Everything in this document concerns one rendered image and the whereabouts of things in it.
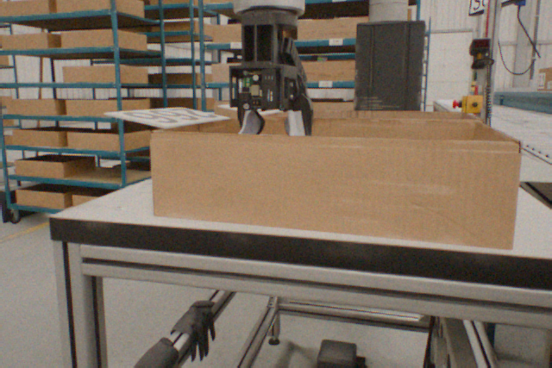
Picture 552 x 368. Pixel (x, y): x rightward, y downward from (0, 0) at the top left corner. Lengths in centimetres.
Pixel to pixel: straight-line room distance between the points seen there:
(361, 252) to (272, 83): 22
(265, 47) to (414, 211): 27
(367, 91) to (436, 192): 81
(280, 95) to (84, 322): 36
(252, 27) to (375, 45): 71
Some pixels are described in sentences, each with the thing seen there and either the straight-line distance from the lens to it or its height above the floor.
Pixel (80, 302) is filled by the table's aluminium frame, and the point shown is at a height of 65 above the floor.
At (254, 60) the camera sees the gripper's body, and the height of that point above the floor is 93.
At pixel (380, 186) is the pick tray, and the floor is 80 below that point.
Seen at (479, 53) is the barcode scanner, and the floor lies 103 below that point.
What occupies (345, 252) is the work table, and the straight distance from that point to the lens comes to 44.
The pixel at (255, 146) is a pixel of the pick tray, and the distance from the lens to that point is 46.
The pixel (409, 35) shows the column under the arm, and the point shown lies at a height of 104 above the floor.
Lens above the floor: 90
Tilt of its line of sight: 9 degrees down
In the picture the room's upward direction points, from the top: straight up
